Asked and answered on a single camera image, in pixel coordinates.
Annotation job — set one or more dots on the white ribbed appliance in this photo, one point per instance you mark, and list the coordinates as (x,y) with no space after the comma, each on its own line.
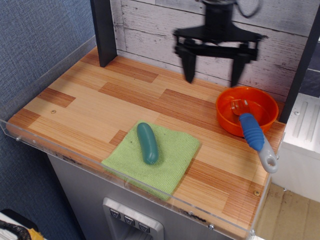
(299,150)

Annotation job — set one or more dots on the left dark grey post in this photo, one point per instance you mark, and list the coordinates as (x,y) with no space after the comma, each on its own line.
(104,31)

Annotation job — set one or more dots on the clear acrylic guard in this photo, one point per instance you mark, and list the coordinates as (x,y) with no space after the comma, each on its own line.
(83,114)

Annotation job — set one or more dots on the orange pan with grey handle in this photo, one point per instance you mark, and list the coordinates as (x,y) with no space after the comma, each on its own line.
(262,106)

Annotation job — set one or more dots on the green toy cucumber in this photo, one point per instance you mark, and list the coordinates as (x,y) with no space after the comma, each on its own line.
(148,143)

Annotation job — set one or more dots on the dark grey post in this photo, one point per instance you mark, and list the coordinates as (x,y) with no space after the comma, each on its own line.
(300,72)
(104,31)

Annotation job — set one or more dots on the green cloth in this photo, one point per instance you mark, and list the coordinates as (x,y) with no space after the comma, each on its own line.
(176,150)

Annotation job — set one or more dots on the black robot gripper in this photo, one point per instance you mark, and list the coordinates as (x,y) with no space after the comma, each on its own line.
(217,37)

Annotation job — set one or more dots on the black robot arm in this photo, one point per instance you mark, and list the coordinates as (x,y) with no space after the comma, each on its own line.
(217,37)

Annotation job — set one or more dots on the right dark grey post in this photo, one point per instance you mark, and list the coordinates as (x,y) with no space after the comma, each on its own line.
(300,72)

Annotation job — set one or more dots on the blue handled fork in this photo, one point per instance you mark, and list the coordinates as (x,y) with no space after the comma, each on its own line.
(251,129)

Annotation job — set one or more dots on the silver toy fridge cabinet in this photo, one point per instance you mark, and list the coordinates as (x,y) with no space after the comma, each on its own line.
(109,210)

